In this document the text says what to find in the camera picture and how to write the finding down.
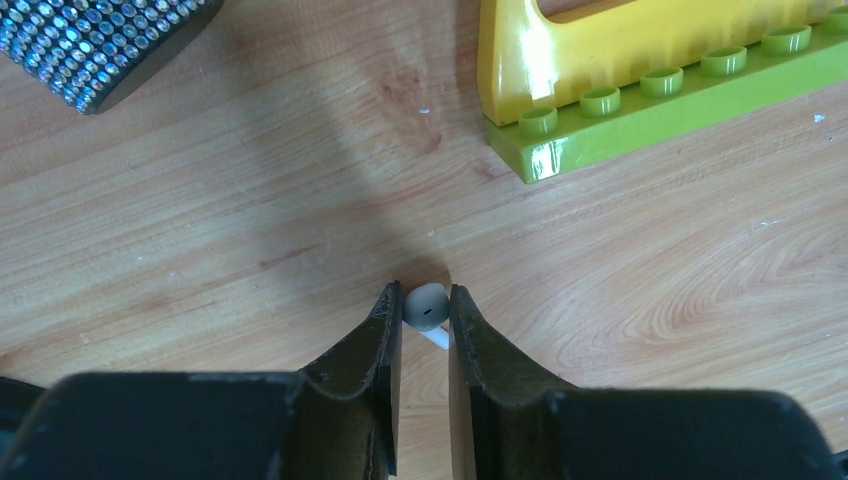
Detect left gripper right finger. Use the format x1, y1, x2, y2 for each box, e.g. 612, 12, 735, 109
449, 285, 847, 479

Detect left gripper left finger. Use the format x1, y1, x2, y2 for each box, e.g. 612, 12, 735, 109
1, 282, 402, 479

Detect white earbud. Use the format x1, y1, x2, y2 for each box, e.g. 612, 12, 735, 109
402, 283, 450, 350

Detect yellow green triangle toy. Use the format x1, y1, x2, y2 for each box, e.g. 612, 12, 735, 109
477, 0, 847, 184

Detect silver glitter microphone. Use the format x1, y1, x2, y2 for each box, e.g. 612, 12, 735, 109
1, 0, 224, 115

